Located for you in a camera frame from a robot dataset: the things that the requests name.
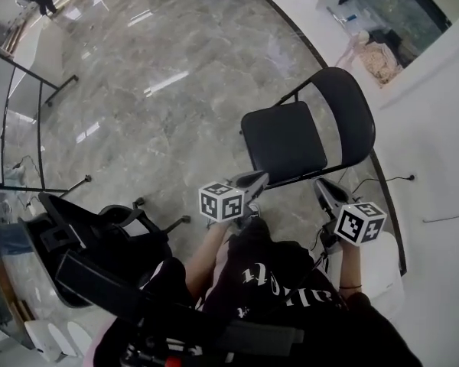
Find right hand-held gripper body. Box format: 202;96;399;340
321;201;388;254

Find person's black trousers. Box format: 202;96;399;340
213;218;273;268

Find person's black printed shirt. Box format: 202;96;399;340
91;239;422;367

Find black folding chair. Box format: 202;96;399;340
239;67;377;191

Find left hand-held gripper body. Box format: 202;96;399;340
198;181;259;229

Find black power cable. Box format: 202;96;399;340
309;174;411;261

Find beige checkered bag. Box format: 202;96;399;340
360;41;405;86

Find person's left forearm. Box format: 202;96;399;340
184;219;235;298

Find white round floor appliance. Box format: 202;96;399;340
361;230;407;313

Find person's right forearm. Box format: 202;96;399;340
337;242;365;302

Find dark glass window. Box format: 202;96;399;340
337;0;453;69

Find black office chair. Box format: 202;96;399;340
18;192;193;310

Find grey hanging cable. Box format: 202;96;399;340
422;211;459;224

